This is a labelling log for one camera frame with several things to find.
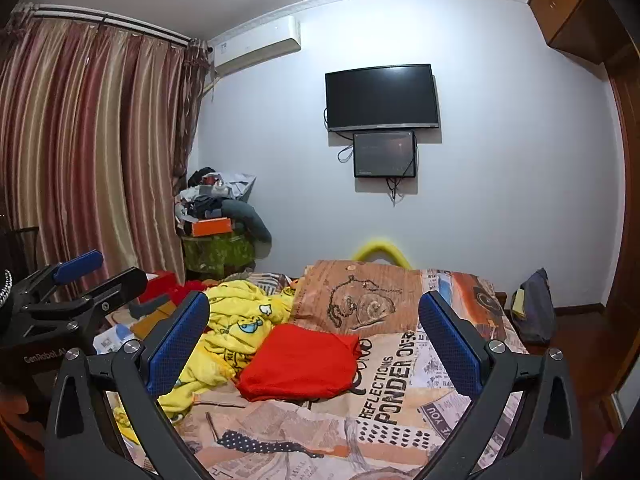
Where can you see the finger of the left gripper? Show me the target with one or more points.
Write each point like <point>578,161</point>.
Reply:
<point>77,264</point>
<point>103,298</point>

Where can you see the pile of clutter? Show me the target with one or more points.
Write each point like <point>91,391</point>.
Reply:
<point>213,194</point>

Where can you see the newspaper print bed sheet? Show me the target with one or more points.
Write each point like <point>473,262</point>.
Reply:
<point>401,406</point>

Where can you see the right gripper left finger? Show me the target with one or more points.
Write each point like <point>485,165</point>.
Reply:
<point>82,440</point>

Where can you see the dark blue bag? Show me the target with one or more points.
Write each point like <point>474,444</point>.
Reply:
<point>532,311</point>

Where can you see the white curtain rail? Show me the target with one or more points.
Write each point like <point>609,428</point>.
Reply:
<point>78,13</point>

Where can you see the red jacket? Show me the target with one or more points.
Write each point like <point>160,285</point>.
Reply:
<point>296,364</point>

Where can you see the yellow curved bed headboard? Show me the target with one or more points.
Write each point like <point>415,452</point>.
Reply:
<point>384,249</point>

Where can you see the black wall television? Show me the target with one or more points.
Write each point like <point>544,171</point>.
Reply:
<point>382,97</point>

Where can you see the orange box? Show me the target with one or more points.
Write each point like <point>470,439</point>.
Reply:
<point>211,227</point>

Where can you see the small black wall monitor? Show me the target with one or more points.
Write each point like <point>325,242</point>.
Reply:
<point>384,154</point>

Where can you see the brown upper wooden cabinet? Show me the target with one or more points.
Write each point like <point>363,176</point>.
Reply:
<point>588,29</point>

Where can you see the white air conditioner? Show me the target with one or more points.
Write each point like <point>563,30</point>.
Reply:
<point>260,44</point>

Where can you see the yellow cartoon blanket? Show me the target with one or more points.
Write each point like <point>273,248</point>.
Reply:
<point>242,313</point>

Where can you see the green patterned storage box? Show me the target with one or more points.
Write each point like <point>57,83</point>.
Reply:
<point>217,256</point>

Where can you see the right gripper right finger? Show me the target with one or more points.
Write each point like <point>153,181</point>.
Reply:
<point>544,440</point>

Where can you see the striped brown curtain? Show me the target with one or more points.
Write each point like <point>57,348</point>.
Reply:
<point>97,124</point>

